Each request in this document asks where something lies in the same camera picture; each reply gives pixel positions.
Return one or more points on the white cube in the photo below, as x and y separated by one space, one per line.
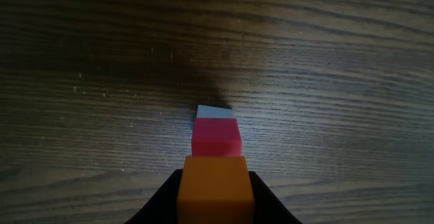
214 112

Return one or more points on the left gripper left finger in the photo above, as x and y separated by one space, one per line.
161 205

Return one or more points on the pink cube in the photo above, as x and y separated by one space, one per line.
216 136

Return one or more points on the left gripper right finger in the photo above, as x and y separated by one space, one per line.
268 207

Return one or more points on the orange cube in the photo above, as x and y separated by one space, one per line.
215 190

